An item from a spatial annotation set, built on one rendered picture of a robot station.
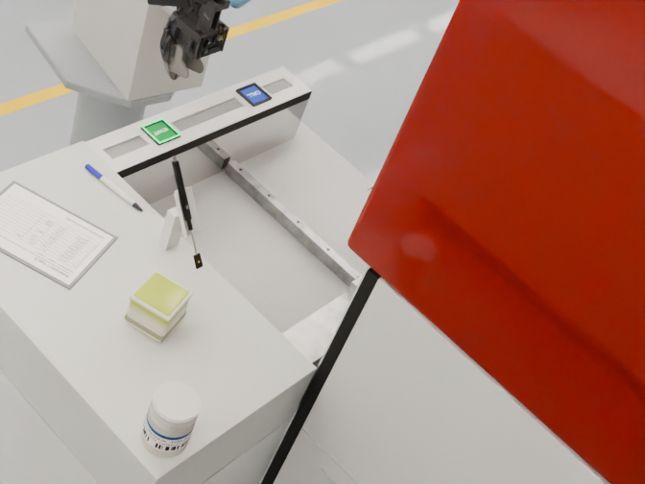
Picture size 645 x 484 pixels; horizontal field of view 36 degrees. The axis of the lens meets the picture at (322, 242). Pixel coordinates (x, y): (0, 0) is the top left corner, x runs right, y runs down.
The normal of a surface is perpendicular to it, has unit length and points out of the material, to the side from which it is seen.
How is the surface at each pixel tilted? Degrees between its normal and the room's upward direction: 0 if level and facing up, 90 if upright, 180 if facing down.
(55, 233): 0
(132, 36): 90
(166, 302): 0
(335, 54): 0
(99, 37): 90
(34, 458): 90
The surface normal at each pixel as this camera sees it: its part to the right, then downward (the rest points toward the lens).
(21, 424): -0.65, 0.37
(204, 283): 0.29, -0.68
